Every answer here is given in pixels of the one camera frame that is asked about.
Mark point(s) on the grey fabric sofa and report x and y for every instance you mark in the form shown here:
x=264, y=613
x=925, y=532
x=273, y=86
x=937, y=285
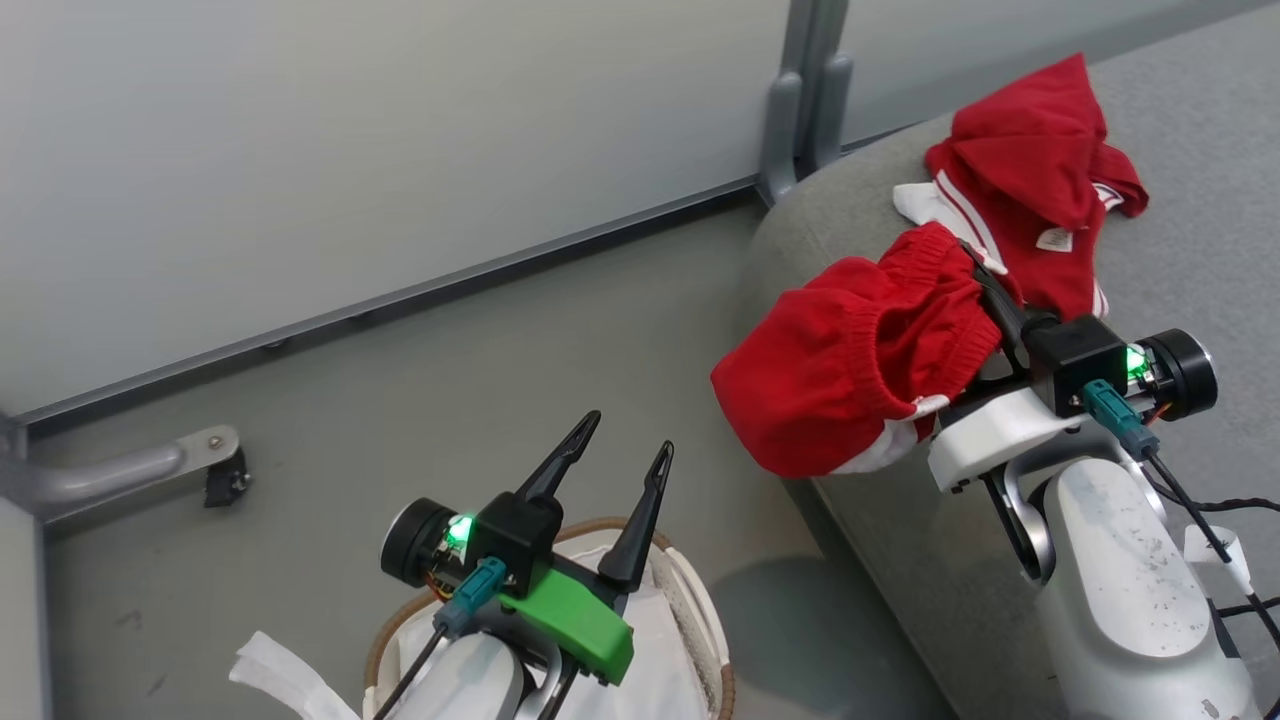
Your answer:
x=1200, y=250

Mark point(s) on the white wicker-rimmed laundry basket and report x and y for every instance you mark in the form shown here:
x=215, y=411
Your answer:
x=695, y=610

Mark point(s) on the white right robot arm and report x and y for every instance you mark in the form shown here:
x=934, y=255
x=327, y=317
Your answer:
x=1120, y=580

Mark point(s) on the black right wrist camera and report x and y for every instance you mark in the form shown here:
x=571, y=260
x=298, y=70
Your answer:
x=1075, y=360

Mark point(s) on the red shorts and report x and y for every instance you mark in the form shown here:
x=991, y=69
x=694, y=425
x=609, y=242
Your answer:
x=850, y=370

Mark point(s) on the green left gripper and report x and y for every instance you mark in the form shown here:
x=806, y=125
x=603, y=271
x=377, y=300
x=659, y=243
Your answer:
x=585, y=625

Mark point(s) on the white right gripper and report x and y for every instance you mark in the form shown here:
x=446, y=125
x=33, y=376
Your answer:
x=985, y=435

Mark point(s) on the grey partition foot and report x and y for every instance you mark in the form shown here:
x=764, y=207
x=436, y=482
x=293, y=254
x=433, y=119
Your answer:
x=110, y=475

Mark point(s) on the white cloth basket liner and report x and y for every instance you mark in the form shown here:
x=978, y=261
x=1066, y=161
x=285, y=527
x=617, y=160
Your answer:
x=660, y=670

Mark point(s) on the red jersey with white stripes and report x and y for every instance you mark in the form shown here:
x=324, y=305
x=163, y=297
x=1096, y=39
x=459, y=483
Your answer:
x=1030, y=150

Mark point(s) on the grey partition side frame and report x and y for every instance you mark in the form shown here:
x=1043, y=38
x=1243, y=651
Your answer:
x=20, y=600

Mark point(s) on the grey partition corner post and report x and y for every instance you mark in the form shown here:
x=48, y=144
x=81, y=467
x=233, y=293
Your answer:
x=805, y=100

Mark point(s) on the black caster wheel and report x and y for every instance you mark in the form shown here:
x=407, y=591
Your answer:
x=226, y=484

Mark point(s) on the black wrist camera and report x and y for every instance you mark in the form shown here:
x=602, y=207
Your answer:
x=1075, y=360
x=515, y=540

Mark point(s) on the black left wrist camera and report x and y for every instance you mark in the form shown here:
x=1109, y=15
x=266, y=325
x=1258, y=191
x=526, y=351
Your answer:
x=515, y=540

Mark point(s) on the grey partition bottom rail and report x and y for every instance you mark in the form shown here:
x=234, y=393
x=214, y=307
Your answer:
x=400, y=295

